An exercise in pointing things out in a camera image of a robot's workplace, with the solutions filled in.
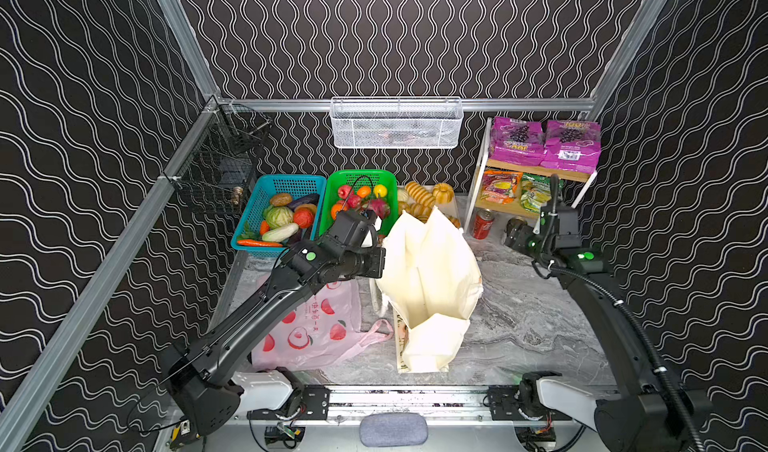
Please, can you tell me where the red cola can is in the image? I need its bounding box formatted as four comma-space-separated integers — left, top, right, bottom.
472, 209, 495, 240

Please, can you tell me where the orange blackcurrant snack bag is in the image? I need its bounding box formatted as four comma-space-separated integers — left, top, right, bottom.
478, 170, 523, 204

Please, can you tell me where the floral canvas tote bag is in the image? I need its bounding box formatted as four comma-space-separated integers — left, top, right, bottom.
375, 207, 483, 373

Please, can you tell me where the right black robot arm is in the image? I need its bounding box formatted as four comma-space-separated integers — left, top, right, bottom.
504, 175, 712, 451

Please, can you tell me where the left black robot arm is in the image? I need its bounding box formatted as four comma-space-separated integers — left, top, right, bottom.
160, 209, 386, 439

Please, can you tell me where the green apple tea snack bag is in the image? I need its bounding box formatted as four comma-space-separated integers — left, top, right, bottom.
520, 173, 552, 214

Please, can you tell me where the pink dragon fruit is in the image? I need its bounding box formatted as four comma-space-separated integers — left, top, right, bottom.
367, 198, 391, 220

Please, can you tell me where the orange fruit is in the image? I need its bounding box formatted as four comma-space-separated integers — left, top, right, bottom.
331, 202, 348, 220

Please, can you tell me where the striped long bread middle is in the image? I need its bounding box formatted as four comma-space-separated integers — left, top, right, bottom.
445, 214, 461, 228

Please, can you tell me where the striped long bread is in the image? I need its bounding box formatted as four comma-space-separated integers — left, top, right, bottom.
445, 214, 461, 228
405, 181, 436, 209

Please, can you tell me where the white bread tray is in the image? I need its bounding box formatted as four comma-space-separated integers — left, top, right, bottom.
398, 197, 462, 226

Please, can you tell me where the yellow lemon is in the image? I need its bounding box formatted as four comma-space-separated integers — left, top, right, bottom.
373, 184, 388, 199

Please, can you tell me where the braided golden bread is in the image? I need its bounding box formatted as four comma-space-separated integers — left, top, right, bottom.
406, 203, 432, 222

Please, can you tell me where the red apple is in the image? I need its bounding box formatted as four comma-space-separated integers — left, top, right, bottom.
337, 184, 354, 201

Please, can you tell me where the pink peach plastic bag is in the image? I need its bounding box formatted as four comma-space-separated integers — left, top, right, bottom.
250, 280, 394, 371

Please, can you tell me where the red tomato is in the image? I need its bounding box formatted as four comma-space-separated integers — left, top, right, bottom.
293, 207, 315, 229

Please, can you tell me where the white wooden shelf rack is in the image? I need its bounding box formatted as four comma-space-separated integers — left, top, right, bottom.
463, 117, 599, 234

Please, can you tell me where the purple eggplant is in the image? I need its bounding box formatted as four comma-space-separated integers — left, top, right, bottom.
288, 193, 320, 210

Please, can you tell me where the striped long bread back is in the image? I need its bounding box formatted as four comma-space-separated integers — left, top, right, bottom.
405, 181, 436, 209

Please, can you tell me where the yellow pumpkin shaped bread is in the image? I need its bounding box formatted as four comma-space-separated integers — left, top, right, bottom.
432, 183, 455, 204

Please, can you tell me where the white radish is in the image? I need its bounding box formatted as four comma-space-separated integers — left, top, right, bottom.
262, 222, 300, 243

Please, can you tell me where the green plastic basket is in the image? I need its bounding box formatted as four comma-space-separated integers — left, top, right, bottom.
316, 169, 398, 237

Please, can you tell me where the purple snack bag left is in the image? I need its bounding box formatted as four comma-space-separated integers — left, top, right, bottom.
489, 116, 545, 166

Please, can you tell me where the purple snack bag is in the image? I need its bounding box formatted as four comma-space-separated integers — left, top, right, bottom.
540, 120, 601, 174
489, 116, 545, 166

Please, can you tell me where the teal plastic basket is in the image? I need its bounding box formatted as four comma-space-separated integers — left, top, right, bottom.
231, 174, 326, 257

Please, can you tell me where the green cabbage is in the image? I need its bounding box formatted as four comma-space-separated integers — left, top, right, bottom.
263, 205, 294, 229

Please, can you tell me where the purple snack bag right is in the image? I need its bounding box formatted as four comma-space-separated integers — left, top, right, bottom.
540, 120, 601, 174

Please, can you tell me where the brown potato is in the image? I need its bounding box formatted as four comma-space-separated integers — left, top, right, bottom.
269, 192, 293, 207

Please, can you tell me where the orange carrot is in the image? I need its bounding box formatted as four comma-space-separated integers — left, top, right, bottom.
235, 238, 284, 248

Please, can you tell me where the grey padded cushion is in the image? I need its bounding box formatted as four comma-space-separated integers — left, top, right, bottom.
359, 412, 429, 447

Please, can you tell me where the yellow tape measure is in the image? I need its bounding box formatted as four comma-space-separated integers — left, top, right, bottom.
168, 420, 196, 451

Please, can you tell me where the white wire wall basket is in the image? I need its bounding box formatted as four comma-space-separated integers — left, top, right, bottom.
329, 96, 464, 149

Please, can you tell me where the metal base rail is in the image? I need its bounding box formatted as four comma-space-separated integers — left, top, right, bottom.
283, 385, 573, 427

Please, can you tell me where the black wire wall basket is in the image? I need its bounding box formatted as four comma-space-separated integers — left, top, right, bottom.
170, 104, 274, 217

